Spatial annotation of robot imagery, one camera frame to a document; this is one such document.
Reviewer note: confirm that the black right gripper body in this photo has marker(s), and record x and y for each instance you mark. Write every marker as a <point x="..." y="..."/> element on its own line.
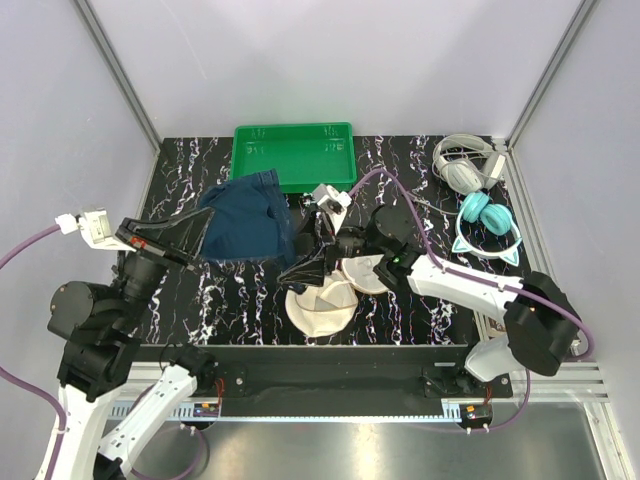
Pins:
<point x="351" y="242"/>

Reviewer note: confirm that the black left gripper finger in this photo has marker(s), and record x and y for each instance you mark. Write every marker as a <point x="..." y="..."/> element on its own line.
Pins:
<point x="185" y="231"/>
<point x="181" y="256"/>

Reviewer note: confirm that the dark orange book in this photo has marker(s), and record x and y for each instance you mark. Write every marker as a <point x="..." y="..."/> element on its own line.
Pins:
<point x="493" y="327"/>

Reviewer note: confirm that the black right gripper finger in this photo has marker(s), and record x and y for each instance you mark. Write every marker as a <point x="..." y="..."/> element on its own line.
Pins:
<point x="310" y="270"/>
<point x="315" y="229"/>

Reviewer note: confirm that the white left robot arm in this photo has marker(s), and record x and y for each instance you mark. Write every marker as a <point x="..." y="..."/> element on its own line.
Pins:
<point x="96" y="322"/>

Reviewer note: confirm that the aluminium frame post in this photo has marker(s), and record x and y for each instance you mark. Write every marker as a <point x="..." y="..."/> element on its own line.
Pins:
<point x="107" y="52"/>
<point x="568" y="39"/>

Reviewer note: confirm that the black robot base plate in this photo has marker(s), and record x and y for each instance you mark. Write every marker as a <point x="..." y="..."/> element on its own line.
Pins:
<point x="286" y="382"/>

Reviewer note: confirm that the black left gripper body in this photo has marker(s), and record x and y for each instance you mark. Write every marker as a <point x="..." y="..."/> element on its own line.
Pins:
<point x="140" y="276"/>

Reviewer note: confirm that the left aluminium frame post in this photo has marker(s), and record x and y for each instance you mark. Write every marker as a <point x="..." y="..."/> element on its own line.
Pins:
<point x="107" y="52"/>

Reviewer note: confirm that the green plastic tray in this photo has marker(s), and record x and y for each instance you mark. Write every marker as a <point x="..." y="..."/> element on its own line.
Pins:
<point x="304" y="155"/>

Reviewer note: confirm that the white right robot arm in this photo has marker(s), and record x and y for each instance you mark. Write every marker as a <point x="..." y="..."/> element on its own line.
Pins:
<point x="540" y="322"/>

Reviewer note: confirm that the dark blue bra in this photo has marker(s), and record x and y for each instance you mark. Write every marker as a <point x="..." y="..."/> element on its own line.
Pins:
<point x="251" y="221"/>

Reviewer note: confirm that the right aluminium frame post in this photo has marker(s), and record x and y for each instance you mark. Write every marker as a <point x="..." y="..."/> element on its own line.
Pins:
<point x="568" y="39"/>

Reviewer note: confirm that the white grey headphones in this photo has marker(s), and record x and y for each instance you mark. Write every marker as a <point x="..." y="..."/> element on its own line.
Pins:
<point x="467" y="163"/>

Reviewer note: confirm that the teal cat ear headphones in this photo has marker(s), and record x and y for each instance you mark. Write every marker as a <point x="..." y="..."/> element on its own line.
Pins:
<point x="496" y="218"/>

